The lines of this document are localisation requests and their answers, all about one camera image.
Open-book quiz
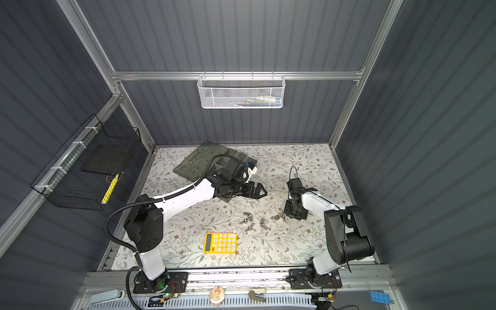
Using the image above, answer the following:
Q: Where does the yellow calculator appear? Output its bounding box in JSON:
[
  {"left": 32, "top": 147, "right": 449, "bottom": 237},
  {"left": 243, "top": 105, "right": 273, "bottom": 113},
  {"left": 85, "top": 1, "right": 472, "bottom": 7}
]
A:
[{"left": 203, "top": 232, "right": 238, "bottom": 254}]

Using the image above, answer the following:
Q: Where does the green transparent organizer box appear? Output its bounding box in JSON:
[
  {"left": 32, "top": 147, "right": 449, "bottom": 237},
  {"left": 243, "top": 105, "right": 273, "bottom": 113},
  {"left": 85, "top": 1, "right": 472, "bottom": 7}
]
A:
[{"left": 164, "top": 142, "right": 257, "bottom": 202}]

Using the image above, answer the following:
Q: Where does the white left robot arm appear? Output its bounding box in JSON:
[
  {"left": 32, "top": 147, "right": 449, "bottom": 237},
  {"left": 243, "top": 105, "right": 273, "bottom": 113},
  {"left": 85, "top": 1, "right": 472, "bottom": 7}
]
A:
[{"left": 124, "top": 155, "right": 267, "bottom": 280}]

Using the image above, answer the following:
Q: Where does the silver wing nut pile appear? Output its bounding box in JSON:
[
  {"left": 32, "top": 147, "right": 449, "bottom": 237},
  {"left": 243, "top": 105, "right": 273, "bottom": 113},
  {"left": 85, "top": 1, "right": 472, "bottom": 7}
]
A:
[{"left": 271, "top": 213, "right": 286, "bottom": 222}]

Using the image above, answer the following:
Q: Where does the black corrugated cable hose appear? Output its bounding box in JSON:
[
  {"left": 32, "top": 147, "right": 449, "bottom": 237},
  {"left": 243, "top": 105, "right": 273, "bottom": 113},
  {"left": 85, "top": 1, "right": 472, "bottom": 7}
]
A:
[{"left": 103, "top": 154, "right": 233, "bottom": 310}]

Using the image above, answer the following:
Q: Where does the yellow marker in basket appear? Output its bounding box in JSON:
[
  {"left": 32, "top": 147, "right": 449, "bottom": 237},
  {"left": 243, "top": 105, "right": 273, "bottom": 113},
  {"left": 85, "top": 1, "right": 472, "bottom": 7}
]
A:
[{"left": 101, "top": 174, "right": 120, "bottom": 205}]

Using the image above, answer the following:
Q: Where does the white wire wall basket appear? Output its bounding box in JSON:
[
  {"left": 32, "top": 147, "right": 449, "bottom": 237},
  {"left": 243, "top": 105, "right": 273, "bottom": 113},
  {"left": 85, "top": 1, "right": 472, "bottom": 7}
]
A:
[{"left": 197, "top": 75, "right": 286, "bottom": 109}]

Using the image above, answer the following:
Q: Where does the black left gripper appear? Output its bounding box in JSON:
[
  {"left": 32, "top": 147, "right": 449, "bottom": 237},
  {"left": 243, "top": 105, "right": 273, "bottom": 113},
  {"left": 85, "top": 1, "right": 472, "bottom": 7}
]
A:
[{"left": 229, "top": 180, "right": 268, "bottom": 200}]

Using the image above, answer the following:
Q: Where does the black wire wall basket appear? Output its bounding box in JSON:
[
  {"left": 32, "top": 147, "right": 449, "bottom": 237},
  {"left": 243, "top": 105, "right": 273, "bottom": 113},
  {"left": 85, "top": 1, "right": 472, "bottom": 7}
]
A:
[{"left": 31, "top": 117, "right": 142, "bottom": 211}]

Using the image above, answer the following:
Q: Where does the blue toy brick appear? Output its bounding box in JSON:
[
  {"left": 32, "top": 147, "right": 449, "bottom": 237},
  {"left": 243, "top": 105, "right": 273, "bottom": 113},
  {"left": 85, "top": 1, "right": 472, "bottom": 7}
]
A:
[{"left": 369, "top": 291, "right": 393, "bottom": 305}]

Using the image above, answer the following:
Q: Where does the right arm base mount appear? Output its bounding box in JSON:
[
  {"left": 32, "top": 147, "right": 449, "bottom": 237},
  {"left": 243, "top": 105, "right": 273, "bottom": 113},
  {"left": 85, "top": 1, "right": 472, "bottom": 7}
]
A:
[{"left": 285, "top": 268, "right": 342, "bottom": 290}]

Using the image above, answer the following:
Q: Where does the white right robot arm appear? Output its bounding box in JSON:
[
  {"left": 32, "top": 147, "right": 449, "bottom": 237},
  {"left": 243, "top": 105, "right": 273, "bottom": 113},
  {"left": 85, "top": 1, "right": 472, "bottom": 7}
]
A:
[{"left": 284, "top": 178, "right": 375, "bottom": 276}]

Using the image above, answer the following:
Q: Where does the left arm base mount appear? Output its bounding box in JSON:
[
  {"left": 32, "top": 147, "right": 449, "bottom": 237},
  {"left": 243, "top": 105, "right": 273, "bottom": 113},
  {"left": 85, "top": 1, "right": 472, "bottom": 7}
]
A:
[{"left": 133, "top": 271, "right": 189, "bottom": 294}]

